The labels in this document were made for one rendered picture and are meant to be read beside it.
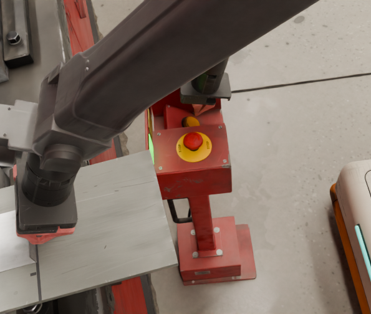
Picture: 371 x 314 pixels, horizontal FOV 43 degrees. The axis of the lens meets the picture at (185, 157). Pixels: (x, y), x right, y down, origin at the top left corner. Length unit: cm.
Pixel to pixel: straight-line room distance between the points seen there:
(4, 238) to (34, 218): 14
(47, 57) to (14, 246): 49
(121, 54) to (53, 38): 76
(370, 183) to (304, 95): 64
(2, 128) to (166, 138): 54
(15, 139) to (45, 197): 11
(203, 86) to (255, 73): 120
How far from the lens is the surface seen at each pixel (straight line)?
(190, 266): 154
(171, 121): 103
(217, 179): 96
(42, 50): 107
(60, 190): 54
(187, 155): 94
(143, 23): 31
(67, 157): 42
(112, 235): 64
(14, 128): 48
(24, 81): 102
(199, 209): 125
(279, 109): 197
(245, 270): 164
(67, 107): 38
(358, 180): 152
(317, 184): 181
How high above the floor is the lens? 158
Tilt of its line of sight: 58 degrees down
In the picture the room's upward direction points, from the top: 11 degrees counter-clockwise
